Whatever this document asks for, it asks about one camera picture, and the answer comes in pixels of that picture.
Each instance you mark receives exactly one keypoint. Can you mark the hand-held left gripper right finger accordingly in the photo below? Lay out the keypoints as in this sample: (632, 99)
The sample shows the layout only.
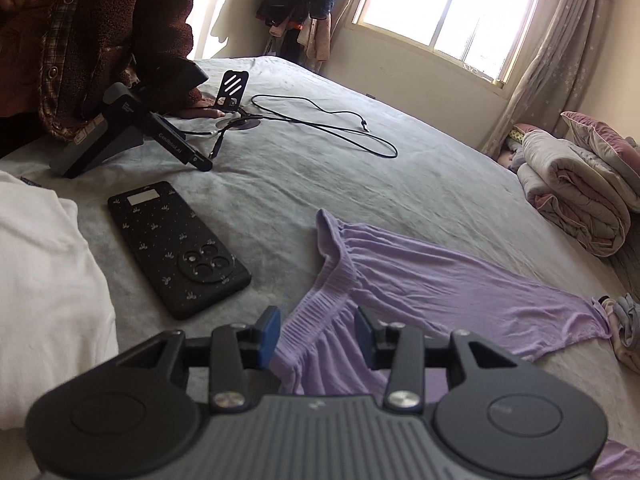
(362, 337)

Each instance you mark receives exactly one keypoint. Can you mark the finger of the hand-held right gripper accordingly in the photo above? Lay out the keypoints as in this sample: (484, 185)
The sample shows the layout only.
(201, 162)

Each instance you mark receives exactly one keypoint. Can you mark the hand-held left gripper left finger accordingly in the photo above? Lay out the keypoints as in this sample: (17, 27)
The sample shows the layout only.
(269, 337)

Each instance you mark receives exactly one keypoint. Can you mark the purple pants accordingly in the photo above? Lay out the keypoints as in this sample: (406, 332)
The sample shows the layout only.
(425, 280)

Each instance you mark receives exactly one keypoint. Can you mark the person's left forearm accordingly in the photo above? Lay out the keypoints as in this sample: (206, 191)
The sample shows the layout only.
(165, 25)

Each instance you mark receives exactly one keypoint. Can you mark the person's left hand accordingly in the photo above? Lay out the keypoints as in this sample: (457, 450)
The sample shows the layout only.
(197, 108)

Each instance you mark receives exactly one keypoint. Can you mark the black phone stand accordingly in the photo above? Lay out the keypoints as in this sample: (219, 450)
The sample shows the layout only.
(234, 85)

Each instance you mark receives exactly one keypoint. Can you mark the black patterned smartphone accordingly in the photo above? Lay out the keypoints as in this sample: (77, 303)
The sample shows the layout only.
(175, 245)

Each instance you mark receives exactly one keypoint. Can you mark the person in brown jacket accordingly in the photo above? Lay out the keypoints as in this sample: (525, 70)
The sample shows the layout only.
(90, 25)

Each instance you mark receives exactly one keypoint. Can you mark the pink hanging garment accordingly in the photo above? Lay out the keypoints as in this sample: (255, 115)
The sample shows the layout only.
(315, 35)

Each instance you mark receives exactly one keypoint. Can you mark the white cloth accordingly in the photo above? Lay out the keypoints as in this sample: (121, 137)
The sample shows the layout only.
(45, 285)

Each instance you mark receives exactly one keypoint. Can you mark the small dotted cushion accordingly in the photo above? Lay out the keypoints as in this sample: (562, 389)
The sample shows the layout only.
(517, 136)

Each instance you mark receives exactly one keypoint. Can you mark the folded grey pink quilt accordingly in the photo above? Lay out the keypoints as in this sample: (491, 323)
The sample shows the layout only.
(575, 185)

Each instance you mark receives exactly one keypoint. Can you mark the beige folded garment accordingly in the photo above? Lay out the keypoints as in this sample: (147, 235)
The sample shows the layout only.
(627, 352)

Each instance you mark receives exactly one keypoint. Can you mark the grey folded sweater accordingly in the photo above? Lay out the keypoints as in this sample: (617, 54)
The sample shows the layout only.
(629, 310)

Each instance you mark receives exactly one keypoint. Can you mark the window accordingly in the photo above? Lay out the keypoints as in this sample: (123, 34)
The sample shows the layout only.
(450, 0)

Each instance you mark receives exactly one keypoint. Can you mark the pink pillow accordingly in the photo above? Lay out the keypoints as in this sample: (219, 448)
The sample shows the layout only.
(600, 132)

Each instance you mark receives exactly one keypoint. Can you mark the grey patterned curtain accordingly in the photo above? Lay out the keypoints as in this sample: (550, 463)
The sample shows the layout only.
(560, 35)

